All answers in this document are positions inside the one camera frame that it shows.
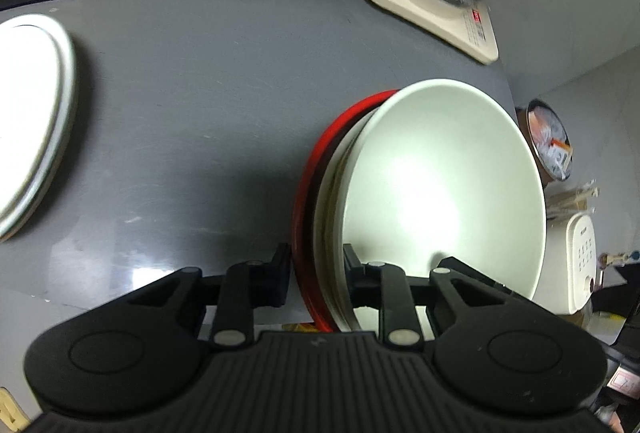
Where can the brown trash bin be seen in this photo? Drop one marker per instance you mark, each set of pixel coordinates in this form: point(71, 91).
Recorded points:
point(550, 143)

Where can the white ceramic bowl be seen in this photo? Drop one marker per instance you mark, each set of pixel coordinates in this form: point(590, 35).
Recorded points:
point(440, 193)

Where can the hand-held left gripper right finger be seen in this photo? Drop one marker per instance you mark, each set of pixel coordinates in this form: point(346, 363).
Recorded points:
point(351, 270)

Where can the white electric appliance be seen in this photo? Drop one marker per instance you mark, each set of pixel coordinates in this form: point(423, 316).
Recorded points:
point(575, 258)

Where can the red plate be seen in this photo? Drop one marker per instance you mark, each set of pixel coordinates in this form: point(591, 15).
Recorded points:
point(303, 193)

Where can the white plate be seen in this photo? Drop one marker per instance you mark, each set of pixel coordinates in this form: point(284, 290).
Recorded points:
point(62, 148)
point(25, 113)

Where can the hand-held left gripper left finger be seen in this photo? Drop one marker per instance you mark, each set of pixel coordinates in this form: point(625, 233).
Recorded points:
point(280, 278)

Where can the beige plastic object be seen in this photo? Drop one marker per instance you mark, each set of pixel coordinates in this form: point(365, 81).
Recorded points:
point(10, 410)

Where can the cream bowl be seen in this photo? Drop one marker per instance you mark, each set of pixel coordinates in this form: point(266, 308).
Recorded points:
point(327, 223)

